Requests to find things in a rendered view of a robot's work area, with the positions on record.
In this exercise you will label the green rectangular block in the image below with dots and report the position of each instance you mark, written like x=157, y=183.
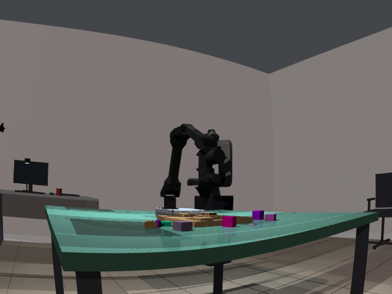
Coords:
x=166, y=223

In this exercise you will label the brown rectangular block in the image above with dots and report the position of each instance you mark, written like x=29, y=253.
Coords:
x=150, y=224

